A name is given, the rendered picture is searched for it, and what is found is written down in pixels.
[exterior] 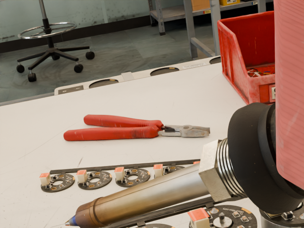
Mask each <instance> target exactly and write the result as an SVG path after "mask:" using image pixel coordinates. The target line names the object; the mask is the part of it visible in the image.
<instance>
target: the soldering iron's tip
mask: <svg viewBox="0 0 304 228"><path fill-rule="evenodd" d="M65 225H66V226H78V225H77V223H76V220H75V215H74V216H73V217H72V218H70V219H69V220H68V221H66V222H65Z"/></svg>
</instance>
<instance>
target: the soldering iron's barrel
mask: <svg viewBox="0 0 304 228"><path fill-rule="evenodd" d="M209 194H210V195H211V197H212V198H213V199H214V201H215V202H227V201H237V200H242V199H245V198H248V196H247V195H246V194H245V192H244V190H243V189H242V187H241V186H240V184H239V182H238V180H237V177H236V175H235V173H234V170H233V167H232V164H231V160H230V157H229V152H228V138H225V139H223V140H219V139H218V140H215V141H213V142H210V143H207V144H205V145H203V149H202V154H201V160H200V162H199V163H196V164H194V165H191V166H188V167H185V168H183V169H180V170H177V171H174V172H172V173H169V174H166V175H163V176H160V177H158V178H155V179H152V180H149V181H146V182H144V183H141V184H138V185H135V186H133V187H130V188H127V189H124V190H122V191H119V192H116V193H113V194H110V195H108V196H105V197H99V198H97V199H94V200H93V201H91V202H88V203H86V204H83V205H80V206H79V207H78V208H77V210H76V214H75V220H76V223H77V225H78V226H79V227H80V228H100V227H107V226H110V225H111V224H113V223H116V222H119V221H123V220H126V219H129V218H133V217H136V216H139V215H142V214H146V213H149V212H152V211H156V210H159V209H162V208H166V207H169V206H172V205H176V204H179V203H182V202H186V201H188V200H192V199H196V198H199V197H202V196H205V195H209Z"/></svg>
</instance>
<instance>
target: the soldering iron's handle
mask: <svg viewBox="0 0 304 228"><path fill-rule="evenodd" d="M227 137H228V152H229V157H230V160H231V164H232V167H233V170H234V173H235V175H236V177H237V180H238V182H239V184H240V186H241V187H242V189H243V190H244V192H245V194H246V195H247V196H248V198H249V199H250V200H251V201H252V202H253V203H254V204H255V205H256V206H257V207H258V208H259V209H261V210H262V211H264V212H266V213H268V214H281V213H286V212H289V211H293V210H295V209H296V208H297V207H298V206H299V205H300V203H301V202H302V200H303V199H304V190H303V189H301V188H300V187H298V186H296V185H295V184H293V183H291V182H290V181H288V180H286V179H285V178H283V177H282V176H281V175H280V174H279V172H278V170H277V167H276V104H275V103H273V104H271V105H266V104H263V103H259V102H255V103H251V104H249V105H246V106H244V107H241V108H239V109H238V110H236V111H235V112H234V114H233V115H232V117H231V119H230V122H229V125H228V134H227Z"/></svg>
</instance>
